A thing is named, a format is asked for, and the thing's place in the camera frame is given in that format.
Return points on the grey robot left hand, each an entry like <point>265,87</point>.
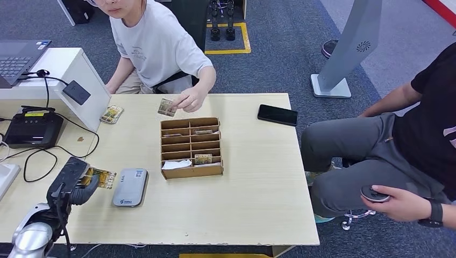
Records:
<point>85,190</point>

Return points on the person's left hand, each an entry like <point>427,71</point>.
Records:
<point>399,208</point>
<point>190,101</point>

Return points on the white round remote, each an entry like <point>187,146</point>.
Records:
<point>374,195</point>

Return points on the wooden card organizer box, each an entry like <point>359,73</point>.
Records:
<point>192,147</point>

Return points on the stack of yellow cards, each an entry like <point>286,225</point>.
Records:
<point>112,114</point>

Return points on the person's left forearm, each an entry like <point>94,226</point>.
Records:
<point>449,217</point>
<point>206,80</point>

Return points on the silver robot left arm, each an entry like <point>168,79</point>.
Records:
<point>30,238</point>

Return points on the person's right forearm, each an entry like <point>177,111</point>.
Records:
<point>119,76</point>
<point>388,101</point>

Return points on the grey card reader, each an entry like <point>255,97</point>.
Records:
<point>130,187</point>

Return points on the person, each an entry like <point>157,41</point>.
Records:
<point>392,160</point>
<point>156,46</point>

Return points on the black wristwatch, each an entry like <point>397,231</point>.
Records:
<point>434,213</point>

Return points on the chrome chair base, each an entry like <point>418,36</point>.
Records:
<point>356,216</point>

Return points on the teal shoe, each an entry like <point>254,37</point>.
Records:
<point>322,218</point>

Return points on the white flat device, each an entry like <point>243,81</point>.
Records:
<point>7,178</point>

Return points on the black office chair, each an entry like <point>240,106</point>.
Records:
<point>194,21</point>

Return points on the black controller with yellow label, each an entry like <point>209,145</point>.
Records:
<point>32,130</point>

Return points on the yellow floor tape square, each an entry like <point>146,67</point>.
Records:
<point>246,39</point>

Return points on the black robot leg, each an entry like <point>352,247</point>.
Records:
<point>230,19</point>
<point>214,21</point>

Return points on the white desk partition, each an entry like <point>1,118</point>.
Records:
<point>96,107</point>

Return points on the black smartphone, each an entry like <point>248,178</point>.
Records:
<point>278,115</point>

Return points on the green shoe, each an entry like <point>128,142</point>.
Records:
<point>311,175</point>

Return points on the dark grey hub box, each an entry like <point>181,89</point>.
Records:
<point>76,92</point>

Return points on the black cabinet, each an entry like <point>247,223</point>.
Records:
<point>76,10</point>

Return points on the black round base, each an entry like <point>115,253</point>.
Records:
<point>327,48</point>

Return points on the dark grey laptop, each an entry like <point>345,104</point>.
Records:
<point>16,60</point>

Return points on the grey kiosk stand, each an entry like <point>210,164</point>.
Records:
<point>351,42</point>

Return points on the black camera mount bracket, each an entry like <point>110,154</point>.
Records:
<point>67,178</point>

